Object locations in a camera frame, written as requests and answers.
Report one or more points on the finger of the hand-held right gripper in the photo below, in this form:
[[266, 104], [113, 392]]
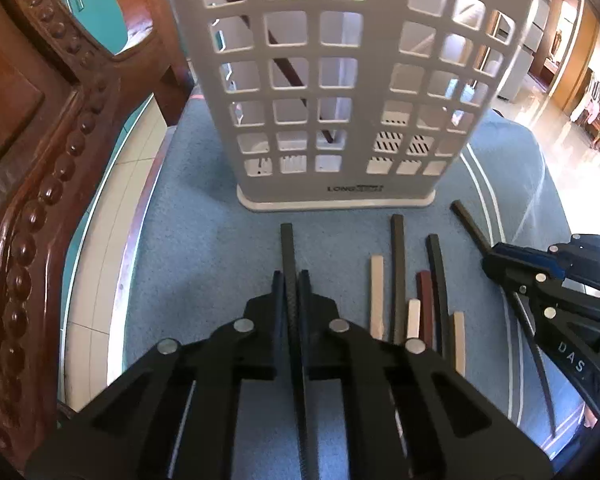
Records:
[[592, 255], [525, 256]]

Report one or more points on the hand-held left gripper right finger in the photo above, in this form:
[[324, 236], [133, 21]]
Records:
[[305, 305]]

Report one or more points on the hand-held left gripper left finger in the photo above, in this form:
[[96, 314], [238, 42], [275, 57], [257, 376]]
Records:
[[278, 305]]

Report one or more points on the textured black chopstick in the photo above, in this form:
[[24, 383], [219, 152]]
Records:
[[287, 250]]

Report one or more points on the thin black chopstick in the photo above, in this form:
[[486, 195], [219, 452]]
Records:
[[467, 220]]

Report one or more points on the long white chopstick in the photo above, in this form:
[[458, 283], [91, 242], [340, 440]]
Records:
[[376, 290]]

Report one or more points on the curved black chopstick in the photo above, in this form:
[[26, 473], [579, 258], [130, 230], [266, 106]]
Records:
[[436, 265]]

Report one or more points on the dark grey chopstick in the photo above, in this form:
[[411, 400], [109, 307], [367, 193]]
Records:
[[397, 260]]

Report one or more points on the beige chopstick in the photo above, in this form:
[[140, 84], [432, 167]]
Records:
[[459, 340]]

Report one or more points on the short white chopstick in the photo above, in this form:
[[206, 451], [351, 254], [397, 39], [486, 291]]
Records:
[[414, 317]]

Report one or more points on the red-brown chopstick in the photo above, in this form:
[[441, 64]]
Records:
[[424, 300]]

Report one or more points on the white plastic utensil basket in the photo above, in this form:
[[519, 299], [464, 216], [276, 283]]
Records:
[[375, 60]]

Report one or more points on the blue striped cloth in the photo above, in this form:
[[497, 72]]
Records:
[[205, 240]]

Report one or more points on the grey refrigerator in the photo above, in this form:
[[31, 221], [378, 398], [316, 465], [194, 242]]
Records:
[[525, 45]]

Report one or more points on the dark brown chopstick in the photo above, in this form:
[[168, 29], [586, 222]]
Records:
[[280, 62]]

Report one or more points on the carved wooden chair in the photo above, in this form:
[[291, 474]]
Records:
[[30, 135]]

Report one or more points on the teal lower kitchen cabinets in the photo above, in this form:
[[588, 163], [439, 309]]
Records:
[[95, 5]]

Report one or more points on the wooden door frame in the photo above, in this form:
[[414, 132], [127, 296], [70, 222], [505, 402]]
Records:
[[580, 60]]

